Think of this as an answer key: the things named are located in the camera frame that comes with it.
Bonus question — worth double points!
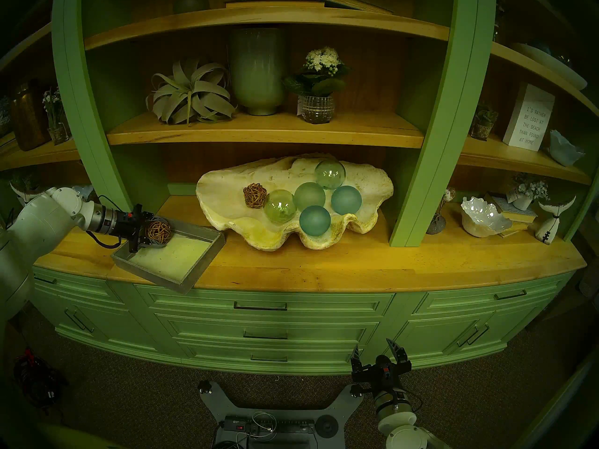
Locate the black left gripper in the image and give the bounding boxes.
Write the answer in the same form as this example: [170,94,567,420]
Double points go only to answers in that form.
[113,204,170,254]

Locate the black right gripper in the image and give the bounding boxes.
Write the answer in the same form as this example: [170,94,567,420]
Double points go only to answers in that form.
[350,339,413,395]

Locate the brown wicker ball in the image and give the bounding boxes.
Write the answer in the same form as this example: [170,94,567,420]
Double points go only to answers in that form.
[144,218,173,246]
[243,183,268,209]

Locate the grey square tray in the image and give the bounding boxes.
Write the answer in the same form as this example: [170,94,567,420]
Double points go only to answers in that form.
[111,219,226,294]

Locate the giant clam shell bowl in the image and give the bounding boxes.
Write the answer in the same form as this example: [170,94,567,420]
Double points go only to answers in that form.
[196,153,394,251]

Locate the white shell shaped bowl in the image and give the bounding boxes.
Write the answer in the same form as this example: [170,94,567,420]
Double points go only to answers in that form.
[461,196,513,239]

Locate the pale blue wavy bowl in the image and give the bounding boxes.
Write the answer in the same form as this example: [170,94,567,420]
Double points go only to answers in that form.
[548,129,585,167]

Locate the green wooden shelf cabinet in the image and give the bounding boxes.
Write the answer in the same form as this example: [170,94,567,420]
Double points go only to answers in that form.
[0,0,599,376]

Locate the black power strip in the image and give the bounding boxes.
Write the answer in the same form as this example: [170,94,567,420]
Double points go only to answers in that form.
[224,416,315,435]

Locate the white whale tail figurine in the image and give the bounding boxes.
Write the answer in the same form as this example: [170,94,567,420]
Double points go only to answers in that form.
[535,195,577,245]
[9,181,36,206]

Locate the small flowers glass vase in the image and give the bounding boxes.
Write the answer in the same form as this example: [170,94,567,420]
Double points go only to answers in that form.
[42,88,72,145]

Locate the clear green glass ball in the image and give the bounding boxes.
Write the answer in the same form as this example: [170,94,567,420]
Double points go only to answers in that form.
[263,189,298,224]

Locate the grey green air plant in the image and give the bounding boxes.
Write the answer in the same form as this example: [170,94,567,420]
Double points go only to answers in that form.
[146,58,238,126]

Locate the small bird figurine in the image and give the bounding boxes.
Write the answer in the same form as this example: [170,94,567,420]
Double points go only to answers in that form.
[426,187,457,235]

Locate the frosted teal glass ball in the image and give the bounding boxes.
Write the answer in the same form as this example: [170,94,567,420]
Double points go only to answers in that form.
[299,205,331,237]
[331,185,363,216]

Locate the brown glass bottle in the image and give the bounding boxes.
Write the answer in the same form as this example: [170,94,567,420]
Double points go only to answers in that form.
[10,80,51,152]

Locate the frosted pale green glass ball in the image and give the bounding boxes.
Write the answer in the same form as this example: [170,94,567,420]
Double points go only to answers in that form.
[293,181,326,212]

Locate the black red floor device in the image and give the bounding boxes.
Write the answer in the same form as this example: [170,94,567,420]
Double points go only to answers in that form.
[13,348,68,409]

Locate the tan cover book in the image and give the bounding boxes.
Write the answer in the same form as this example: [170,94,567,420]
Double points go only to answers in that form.
[497,220,528,239]

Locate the tall green ceramic vase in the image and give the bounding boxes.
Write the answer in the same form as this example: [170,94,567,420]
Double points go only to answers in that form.
[228,26,288,116]

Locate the grey cover book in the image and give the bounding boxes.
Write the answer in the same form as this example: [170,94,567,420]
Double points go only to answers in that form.
[484,193,538,219]

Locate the white flower plant glass pot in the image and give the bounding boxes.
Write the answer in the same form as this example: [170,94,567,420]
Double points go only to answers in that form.
[282,47,351,125]

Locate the white flowers white pot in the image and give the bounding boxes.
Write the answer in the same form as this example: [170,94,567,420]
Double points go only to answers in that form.
[506,173,549,211]

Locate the small plant dark pot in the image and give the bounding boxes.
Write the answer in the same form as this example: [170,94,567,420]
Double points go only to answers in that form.
[470,104,499,141]

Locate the flat wooden board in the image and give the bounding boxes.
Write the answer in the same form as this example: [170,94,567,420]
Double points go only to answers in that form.
[226,0,326,9]

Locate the white beach quote sign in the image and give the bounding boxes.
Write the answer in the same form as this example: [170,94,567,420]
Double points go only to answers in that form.
[502,82,556,152]

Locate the large white dish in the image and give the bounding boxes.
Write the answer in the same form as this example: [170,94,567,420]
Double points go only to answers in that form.
[511,42,588,91]

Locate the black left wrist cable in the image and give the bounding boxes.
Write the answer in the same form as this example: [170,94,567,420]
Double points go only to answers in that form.
[86,195,127,248]

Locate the thin white cable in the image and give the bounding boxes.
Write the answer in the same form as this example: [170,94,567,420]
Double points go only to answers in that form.
[236,412,278,449]

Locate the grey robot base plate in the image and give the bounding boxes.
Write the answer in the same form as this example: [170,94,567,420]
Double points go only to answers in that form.
[197,380,365,449]

